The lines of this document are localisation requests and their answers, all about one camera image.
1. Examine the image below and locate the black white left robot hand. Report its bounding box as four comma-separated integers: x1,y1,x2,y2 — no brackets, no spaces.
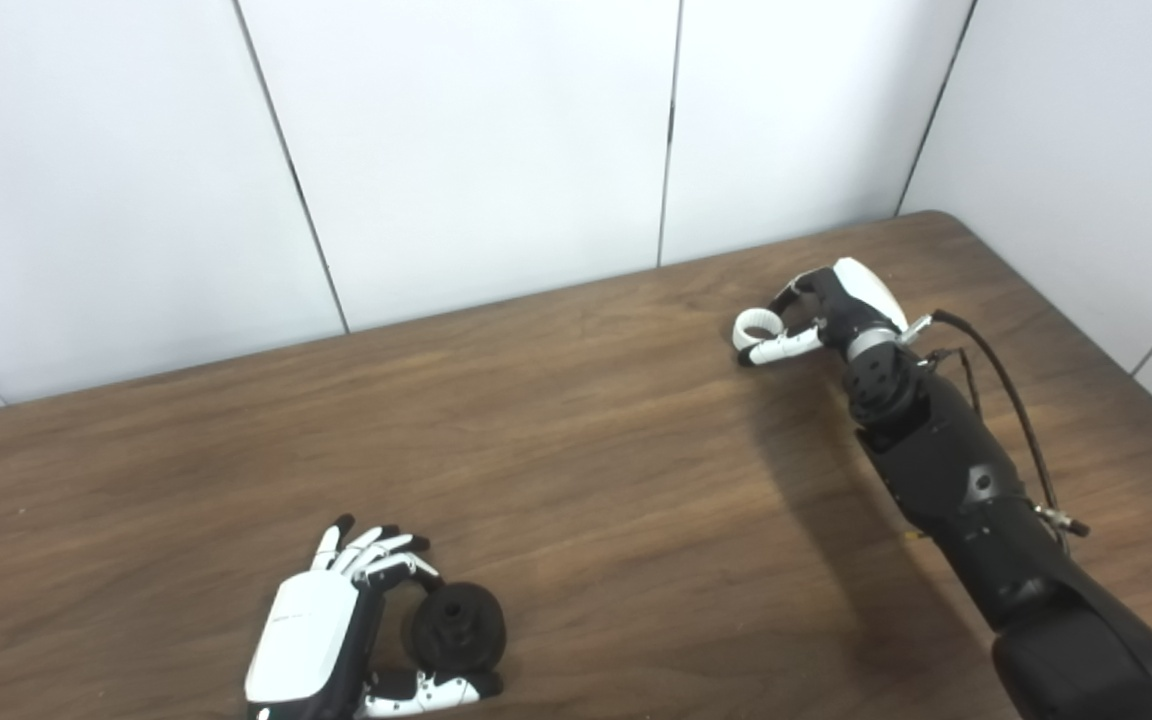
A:
244,514,504,720

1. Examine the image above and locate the round black plastic part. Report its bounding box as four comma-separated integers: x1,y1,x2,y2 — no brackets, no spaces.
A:
402,582,508,673

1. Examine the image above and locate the white plastic ring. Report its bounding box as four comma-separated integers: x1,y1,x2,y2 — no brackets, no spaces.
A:
732,307,787,353

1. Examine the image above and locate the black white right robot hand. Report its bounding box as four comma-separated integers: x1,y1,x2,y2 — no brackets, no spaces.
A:
733,257,912,368

